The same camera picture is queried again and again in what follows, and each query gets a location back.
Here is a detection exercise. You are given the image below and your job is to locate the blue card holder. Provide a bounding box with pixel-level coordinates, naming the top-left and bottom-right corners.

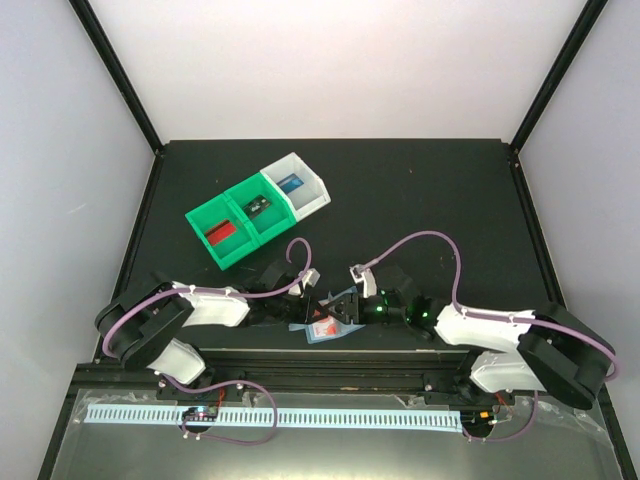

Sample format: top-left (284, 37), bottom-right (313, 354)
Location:
top-left (288, 287), bottom-right (364, 344)

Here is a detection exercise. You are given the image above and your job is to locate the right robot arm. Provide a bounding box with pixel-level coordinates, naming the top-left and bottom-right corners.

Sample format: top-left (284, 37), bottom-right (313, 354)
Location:
top-left (325, 266), bottom-right (616, 409)

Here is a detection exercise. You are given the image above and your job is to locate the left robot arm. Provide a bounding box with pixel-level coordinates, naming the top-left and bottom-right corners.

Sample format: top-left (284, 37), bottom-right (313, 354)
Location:
top-left (94, 261), bottom-right (320, 399)

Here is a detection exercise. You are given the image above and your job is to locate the red card in holder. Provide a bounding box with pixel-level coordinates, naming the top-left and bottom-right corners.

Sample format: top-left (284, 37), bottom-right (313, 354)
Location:
top-left (311, 319), bottom-right (341, 341)

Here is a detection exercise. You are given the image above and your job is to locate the red card in bin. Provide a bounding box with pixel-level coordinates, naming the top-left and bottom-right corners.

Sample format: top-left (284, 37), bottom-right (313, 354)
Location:
top-left (205, 219), bottom-right (237, 246)

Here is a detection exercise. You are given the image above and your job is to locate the black card in bin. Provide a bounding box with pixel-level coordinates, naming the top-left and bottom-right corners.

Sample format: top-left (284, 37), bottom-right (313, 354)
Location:
top-left (242, 195), bottom-right (271, 219)

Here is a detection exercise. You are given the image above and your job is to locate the blue card in bin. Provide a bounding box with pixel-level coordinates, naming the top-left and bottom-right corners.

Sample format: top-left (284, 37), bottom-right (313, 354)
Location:
top-left (277, 173), bottom-right (304, 194)

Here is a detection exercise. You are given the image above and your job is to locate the green end plastic bin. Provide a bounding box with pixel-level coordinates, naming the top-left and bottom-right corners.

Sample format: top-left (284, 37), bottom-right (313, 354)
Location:
top-left (185, 193), bottom-right (259, 271)

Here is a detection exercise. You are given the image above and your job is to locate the green middle plastic bin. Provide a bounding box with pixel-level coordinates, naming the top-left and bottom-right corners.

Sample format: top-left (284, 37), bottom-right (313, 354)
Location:
top-left (224, 173), bottom-right (296, 246)

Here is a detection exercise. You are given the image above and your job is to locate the white plastic bin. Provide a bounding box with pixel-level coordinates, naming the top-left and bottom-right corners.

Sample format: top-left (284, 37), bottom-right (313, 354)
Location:
top-left (260, 152), bottom-right (331, 222)

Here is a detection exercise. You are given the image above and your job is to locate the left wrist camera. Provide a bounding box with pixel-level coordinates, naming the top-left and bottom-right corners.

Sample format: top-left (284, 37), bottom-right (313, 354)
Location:
top-left (288, 268), bottom-right (320, 297)

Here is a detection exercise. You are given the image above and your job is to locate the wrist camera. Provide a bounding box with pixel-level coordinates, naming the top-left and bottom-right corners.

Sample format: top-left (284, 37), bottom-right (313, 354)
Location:
top-left (288, 268), bottom-right (320, 297)
top-left (349, 264), bottom-right (377, 298)

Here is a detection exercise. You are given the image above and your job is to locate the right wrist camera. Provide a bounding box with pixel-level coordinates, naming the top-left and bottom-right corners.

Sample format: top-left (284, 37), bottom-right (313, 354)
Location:
top-left (349, 264), bottom-right (377, 298)

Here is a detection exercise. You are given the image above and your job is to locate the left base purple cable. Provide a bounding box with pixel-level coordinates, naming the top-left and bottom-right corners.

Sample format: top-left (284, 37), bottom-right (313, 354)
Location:
top-left (169, 379), bottom-right (279, 445)

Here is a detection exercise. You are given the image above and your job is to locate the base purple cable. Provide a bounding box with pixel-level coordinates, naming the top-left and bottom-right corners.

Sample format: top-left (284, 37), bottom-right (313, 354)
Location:
top-left (169, 379), bottom-right (279, 445)
top-left (462, 387), bottom-right (541, 445)

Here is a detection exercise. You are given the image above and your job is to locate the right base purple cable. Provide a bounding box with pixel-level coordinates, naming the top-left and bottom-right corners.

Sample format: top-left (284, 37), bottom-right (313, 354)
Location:
top-left (462, 387), bottom-right (541, 445)

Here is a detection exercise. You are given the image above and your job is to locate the white slotted cable duct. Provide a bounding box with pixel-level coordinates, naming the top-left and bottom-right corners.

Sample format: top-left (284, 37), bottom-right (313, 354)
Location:
top-left (83, 404), bottom-right (463, 433)

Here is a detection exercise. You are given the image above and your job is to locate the black frame post right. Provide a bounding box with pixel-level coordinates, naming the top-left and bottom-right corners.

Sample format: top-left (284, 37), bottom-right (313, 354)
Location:
top-left (509, 0), bottom-right (612, 151)

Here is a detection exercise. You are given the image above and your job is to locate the black frame post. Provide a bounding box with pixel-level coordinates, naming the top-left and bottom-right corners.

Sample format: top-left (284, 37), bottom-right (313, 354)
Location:
top-left (509, 0), bottom-right (612, 151)
top-left (69, 0), bottom-right (164, 154)

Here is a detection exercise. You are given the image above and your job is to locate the black frame post left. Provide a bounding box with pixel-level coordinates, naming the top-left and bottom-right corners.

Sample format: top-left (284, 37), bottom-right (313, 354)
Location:
top-left (69, 0), bottom-right (164, 154)

